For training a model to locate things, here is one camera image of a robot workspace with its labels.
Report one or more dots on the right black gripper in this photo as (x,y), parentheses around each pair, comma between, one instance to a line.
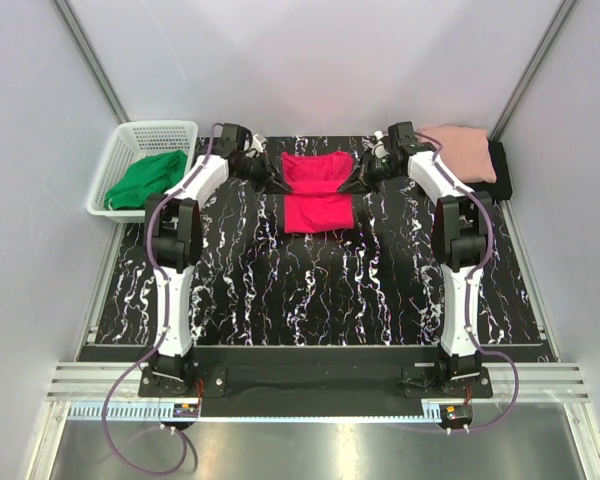
(354,185)

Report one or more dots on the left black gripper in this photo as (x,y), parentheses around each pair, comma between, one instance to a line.
(278,186)

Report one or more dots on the red t-shirt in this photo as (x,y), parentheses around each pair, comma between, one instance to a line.
(315,205)

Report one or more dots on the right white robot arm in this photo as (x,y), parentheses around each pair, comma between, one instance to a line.
(461,241)

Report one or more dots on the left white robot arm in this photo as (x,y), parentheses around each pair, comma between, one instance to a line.
(174,240)

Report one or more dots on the black marble table mat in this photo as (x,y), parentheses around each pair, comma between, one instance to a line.
(375,284)

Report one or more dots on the folded pink t-shirt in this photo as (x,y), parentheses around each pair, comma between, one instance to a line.
(465,152)

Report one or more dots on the green t-shirt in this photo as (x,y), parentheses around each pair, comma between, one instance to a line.
(149,175)

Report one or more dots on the folded black t-shirt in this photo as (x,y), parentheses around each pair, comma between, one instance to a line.
(502,189)

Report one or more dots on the white plastic basket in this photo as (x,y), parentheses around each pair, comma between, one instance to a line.
(129,143)

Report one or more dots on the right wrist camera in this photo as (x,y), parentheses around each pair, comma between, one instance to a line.
(378,144)

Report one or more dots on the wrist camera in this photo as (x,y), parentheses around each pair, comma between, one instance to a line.
(378,144)
(257,145)

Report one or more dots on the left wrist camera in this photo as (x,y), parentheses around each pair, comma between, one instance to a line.
(257,145)

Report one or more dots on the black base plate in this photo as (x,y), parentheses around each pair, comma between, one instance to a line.
(312,383)

